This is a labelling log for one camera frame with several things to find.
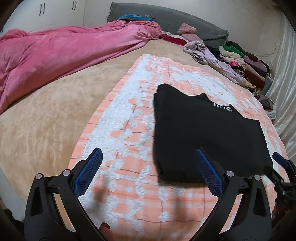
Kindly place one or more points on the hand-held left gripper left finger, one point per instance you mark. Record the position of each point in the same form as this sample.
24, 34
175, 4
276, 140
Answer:
89, 171

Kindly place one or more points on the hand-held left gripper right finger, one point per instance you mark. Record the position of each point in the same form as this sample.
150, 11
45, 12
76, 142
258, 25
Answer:
210, 173

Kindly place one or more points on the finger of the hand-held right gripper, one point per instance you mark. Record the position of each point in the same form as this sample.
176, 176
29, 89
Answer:
278, 158
271, 172

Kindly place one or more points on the black sweater with orange cuffs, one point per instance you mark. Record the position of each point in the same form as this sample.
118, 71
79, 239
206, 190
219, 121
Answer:
196, 125

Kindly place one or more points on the heap of purple and white clothes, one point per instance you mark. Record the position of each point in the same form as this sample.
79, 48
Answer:
266, 102

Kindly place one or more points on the pile of folded clothes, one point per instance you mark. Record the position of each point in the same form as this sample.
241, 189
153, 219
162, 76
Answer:
252, 67

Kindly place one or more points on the person's left hand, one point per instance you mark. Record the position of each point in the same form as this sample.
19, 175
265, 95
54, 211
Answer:
106, 231

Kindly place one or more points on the orange and white fuzzy blanket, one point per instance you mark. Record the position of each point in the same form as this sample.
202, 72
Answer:
129, 129

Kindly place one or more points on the beige bed sheet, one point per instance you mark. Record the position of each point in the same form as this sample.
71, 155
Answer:
57, 104

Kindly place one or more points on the grey fabric cushion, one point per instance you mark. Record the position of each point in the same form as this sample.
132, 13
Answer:
268, 84

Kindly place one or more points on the white satin curtain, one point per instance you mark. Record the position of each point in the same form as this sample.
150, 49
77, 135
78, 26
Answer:
284, 81

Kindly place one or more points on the lavender garment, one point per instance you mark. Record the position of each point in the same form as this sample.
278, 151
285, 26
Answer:
217, 62

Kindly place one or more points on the pink duvet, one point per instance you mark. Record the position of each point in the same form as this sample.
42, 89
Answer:
57, 53

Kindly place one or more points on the pink fuzzy pillow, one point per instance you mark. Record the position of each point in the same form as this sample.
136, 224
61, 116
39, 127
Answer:
186, 28
193, 37

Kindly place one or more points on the red cloth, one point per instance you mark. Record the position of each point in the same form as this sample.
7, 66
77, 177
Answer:
173, 38

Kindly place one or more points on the grey headboard cover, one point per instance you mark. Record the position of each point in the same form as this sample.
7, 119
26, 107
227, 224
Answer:
185, 18

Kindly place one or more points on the white glossy wardrobe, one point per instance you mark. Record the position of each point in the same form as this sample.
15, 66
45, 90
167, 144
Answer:
57, 16

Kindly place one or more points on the blue cloth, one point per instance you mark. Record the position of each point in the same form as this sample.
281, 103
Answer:
129, 16

